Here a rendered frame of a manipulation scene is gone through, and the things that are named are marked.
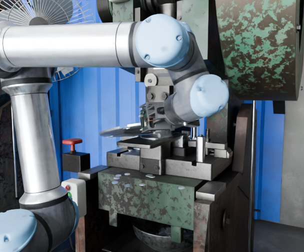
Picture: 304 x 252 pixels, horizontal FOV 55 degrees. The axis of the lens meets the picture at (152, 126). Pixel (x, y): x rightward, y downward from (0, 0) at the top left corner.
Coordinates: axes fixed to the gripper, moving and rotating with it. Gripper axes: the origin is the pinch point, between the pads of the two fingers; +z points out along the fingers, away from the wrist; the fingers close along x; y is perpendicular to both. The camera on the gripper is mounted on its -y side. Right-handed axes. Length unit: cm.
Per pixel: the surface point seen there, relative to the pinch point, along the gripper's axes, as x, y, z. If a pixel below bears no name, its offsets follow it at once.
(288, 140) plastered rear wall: 5, -136, 71
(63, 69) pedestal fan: -47, 13, 85
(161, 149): 6.9, -9.7, 16.1
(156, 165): 12.2, -8.2, 18.7
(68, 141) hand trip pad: -0.6, 19.6, 38.3
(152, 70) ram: -24.4, -11.8, 20.4
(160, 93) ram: -14.3, -12.5, 17.1
